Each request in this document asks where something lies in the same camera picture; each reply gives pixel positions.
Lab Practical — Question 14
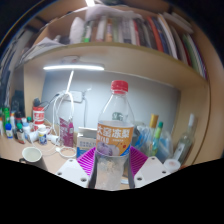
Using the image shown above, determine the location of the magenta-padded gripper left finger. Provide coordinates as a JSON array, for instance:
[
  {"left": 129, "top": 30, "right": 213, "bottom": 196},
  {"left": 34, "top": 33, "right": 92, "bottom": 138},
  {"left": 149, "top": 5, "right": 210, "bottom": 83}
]
[{"left": 55, "top": 147, "right": 98, "bottom": 190}]

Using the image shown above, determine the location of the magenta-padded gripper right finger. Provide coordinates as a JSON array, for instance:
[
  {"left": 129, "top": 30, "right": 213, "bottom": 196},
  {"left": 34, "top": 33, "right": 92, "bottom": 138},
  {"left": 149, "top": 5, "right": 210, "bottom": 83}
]
[{"left": 127, "top": 145, "right": 173, "bottom": 190}]

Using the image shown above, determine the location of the small white bowl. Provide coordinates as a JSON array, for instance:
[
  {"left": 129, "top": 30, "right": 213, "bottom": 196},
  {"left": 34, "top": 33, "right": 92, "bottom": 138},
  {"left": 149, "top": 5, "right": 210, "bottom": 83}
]
[{"left": 59, "top": 146, "right": 78, "bottom": 158}]

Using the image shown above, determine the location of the brown jar with white lid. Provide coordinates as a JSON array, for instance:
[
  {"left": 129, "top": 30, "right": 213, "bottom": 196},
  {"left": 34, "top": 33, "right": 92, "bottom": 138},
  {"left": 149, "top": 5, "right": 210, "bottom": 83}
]
[{"left": 163, "top": 158, "right": 182, "bottom": 174}]

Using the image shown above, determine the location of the clear blue plastic bag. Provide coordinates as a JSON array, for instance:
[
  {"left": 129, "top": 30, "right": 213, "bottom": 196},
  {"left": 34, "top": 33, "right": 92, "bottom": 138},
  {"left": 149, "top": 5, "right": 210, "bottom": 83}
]
[{"left": 134, "top": 124, "right": 175, "bottom": 163}]

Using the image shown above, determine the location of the white and blue carton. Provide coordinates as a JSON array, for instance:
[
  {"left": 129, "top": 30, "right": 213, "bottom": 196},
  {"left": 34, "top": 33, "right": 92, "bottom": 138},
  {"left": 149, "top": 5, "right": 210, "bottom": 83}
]
[{"left": 75, "top": 126, "right": 99, "bottom": 158}]

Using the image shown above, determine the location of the magenta pouch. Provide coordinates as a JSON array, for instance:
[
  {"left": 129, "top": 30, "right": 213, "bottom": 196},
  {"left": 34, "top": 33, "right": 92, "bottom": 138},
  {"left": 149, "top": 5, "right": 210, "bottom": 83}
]
[{"left": 59, "top": 116, "right": 75, "bottom": 148}]

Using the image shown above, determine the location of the green-capped glass bottle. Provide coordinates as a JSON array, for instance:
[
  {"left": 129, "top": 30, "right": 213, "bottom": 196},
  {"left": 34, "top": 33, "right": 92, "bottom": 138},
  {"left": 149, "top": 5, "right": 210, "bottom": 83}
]
[{"left": 151, "top": 121, "right": 165, "bottom": 158}]

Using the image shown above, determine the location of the tall clear glass bottle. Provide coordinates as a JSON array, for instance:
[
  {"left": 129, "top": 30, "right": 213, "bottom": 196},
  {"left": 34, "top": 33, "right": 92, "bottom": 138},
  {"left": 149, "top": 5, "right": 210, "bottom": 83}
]
[{"left": 173, "top": 113, "right": 198, "bottom": 164}]

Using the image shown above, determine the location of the yellow-capped glass bottle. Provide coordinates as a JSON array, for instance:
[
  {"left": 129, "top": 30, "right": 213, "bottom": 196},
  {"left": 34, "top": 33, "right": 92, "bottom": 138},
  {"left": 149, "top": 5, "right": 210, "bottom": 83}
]
[{"left": 143, "top": 113, "right": 160, "bottom": 158}]

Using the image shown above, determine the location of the red and white can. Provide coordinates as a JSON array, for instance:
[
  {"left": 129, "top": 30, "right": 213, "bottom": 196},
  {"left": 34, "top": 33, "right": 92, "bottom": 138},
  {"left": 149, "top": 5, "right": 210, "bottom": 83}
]
[{"left": 32, "top": 106, "right": 46, "bottom": 129}]

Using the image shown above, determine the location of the white power strip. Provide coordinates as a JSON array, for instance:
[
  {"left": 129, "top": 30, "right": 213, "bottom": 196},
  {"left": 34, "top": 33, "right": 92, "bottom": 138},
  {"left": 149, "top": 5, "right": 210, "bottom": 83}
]
[{"left": 61, "top": 90, "right": 84, "bottom": 104}]

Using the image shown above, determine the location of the white bottle with blue cap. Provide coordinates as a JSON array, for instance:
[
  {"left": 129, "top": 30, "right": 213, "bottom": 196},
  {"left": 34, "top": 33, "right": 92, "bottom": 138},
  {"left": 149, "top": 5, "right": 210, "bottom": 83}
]
[{"left": 4, "top": 123, "right": 14, "bottom": 139}]

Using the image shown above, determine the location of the green canister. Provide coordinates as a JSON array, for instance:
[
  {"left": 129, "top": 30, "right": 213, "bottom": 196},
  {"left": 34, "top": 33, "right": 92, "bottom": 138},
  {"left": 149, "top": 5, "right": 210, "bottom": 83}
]
[{"left": 2, "top": 106, "right": 11, "bottom": 127}]

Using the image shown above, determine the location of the white bar desk lamp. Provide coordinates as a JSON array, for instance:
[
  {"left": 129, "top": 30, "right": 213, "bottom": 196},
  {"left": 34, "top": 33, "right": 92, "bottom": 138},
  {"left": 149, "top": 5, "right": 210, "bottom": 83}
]
[{"left": 42, "top": 64, "right": 106, "bottom": 94}]

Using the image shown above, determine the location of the wooden shelf unit with books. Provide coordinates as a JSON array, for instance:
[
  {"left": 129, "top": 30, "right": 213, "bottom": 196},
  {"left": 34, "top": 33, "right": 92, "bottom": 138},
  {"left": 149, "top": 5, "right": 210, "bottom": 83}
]
[{"left": 13, "top": 0, "right": 213, "bottom": 164}]

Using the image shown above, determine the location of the ceiling tube light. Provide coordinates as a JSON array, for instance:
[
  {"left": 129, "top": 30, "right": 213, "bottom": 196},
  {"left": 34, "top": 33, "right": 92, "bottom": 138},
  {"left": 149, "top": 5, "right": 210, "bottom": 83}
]
[{"left": 84, "top": 0, "right": 97, "bottom": 8}]

